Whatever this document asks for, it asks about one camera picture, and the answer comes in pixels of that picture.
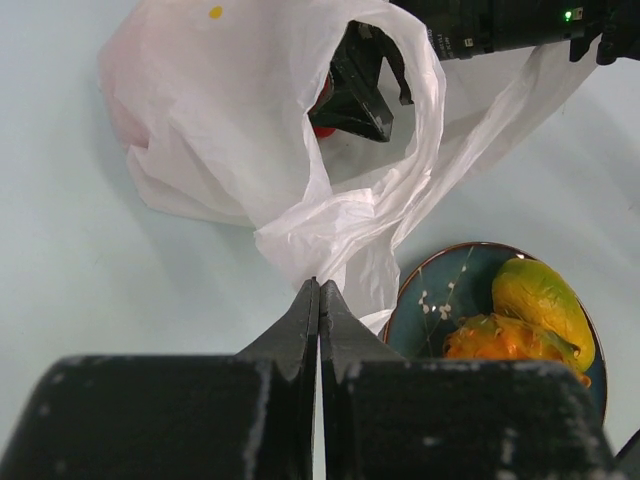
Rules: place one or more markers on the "blue ceramic plate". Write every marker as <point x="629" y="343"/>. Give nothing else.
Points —
<point x="454" y="284"/>

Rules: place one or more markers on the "white plastic bag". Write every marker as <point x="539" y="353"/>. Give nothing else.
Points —
<point x="210" y="100"/>

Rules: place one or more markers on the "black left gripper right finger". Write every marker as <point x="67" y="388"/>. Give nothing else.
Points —
<point x="386" y="417"/>

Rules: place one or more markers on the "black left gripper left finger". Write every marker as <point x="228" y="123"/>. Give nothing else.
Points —
<point x="244" y="416"/>

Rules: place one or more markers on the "fake yellow green mango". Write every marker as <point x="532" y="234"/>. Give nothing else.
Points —
<point x="531" y="291"/>

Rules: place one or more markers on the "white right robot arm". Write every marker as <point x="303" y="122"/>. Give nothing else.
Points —
<point x="462" y="29"/>

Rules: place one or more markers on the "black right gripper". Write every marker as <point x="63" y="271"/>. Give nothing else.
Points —
<point x="355" y="104"/>

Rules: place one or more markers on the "fake pineapple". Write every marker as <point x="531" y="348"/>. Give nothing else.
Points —
<point x="496" y="337"/>

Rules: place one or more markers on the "fake red pepper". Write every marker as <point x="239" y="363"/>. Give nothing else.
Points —
<point x="320" y="129"/>

